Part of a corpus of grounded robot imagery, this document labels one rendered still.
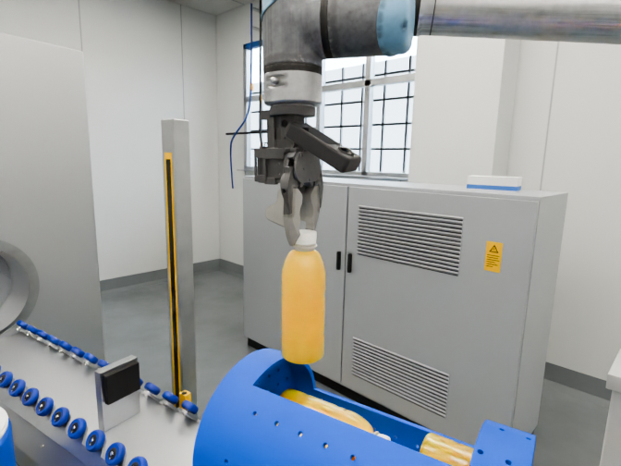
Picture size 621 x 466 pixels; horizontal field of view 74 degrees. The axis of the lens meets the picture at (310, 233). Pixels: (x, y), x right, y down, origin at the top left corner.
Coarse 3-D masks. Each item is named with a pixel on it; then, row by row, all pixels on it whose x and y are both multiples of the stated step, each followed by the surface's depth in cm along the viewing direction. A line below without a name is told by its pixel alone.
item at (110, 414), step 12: (120, 360) 103; (132, 360) 104; (96, 372) 97; (108, 372) 98; (120, 372) 99; (132, 372) 102; (96, 384) 98; (108, 384) 97; (120, 384) 100; (132, 384) 103; (96, 396) 99; (108, 396) 97; (120, 396) 100; (132, 396) 105; (108, 408) 99; (120, 408) 102; (132, 408) 105; (108, 420) 100; (120, 420) 103
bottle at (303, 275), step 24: (288, 264) 65; (312, 264) 64; (288, 288) 65; (312, 288) 64; (288, 312) 65; (312, 312) 65; (288, 336) 66; (312, 336) 66; (288, 360) 67; (312, 360) 66
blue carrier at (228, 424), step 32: (256, 352) 76; (224, 384) 69; (256, 384) 69; (288, 384) 87; (224, 416) 65; (256, 416) 63; (288, 416) 62; (320, 416) 60; (384, 416) 77; (224, 448) 63; (256, 448) 61; (288, 448) 59; (320, 448) 57; (352, 448) 56; (384, 448) 54; (416, 448) 75; (480, 448) 52; (512, 448) 52
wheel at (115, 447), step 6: (114, 444) 88; (120, 444) 88; (108, 450) 88; (114, 450) 87; (120, 450) 86; (108, 456) 87; (114, 456) 86; (120, 456) 86; (108, 462) 86; (114, 462) 86; (120, 462) 86
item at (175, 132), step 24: (168, 120) 123; (168, 144) 124; (168, 168) 126; (168, 192) 127; (168, 216) 129; (168, 240) 131; (168, 264) 132; (192, 264) 134; (168, 288) 134; (192, 288) 136; (192, 312) 137; (192, 336) 138; (192, 360) 139; (192, 384) 141
